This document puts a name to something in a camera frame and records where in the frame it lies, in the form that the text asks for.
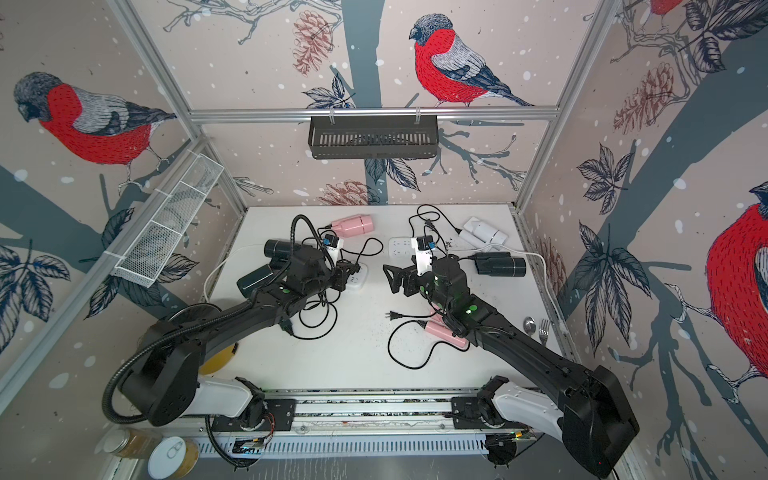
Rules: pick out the white folded blow dryer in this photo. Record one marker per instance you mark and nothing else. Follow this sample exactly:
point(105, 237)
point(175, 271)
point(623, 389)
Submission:
point(479, 233)

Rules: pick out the glass jar with lid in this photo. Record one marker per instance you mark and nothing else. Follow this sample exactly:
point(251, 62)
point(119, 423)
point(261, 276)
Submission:
point(130, 443)

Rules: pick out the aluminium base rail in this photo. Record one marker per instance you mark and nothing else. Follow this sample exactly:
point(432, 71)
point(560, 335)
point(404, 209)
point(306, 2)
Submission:
point(372, 411)

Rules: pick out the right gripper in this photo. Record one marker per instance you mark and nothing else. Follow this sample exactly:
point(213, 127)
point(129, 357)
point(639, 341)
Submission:
point(402, 276)

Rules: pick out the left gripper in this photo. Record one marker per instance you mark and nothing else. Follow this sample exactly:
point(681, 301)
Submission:
point(342, 266)

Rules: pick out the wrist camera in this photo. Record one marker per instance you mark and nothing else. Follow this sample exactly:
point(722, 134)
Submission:
point(333, 245)
point(423, 253)

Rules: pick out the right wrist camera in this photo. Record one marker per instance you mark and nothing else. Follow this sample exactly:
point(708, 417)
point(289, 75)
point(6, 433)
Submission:
point(423, 253)

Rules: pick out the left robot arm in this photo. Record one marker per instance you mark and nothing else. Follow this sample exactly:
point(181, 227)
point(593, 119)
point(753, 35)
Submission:
point(160, 381)

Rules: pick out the spoon with red handle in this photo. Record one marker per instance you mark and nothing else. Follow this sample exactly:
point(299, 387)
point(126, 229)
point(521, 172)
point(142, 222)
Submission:
point(529, 326)

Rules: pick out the dark blow dryer right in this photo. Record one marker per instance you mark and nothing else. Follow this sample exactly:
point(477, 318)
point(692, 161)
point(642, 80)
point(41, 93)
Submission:
point(499, 264)

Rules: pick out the black metal wall shelf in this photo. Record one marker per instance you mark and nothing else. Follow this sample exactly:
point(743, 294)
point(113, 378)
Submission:
point(374, 137)

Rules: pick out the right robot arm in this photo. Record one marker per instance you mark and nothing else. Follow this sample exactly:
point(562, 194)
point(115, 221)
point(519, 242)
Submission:
point(553, 375)

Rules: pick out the pink blow dryer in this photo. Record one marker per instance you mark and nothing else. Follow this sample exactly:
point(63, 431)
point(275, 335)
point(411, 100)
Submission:
point(353, 226)
point(436, 327)

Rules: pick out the pink folded blow dryer front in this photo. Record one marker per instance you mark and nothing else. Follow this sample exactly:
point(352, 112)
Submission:
point(436, 327)

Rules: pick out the tin can with lid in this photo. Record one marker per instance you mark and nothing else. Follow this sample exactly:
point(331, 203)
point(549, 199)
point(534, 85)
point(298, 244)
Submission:
point(173, 458)

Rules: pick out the dark folded blow dryer left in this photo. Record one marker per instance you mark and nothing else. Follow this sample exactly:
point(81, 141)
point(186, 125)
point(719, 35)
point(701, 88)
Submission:
point(279, 253)

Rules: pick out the yellow pot with lid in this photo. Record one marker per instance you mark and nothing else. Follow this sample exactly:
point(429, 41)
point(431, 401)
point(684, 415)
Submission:
point(219, 361)

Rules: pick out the white wire mesh basket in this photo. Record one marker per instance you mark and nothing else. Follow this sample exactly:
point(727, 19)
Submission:
point(172, 209)

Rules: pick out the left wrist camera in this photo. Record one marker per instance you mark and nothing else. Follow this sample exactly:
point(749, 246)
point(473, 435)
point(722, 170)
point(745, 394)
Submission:
point(333, 245)

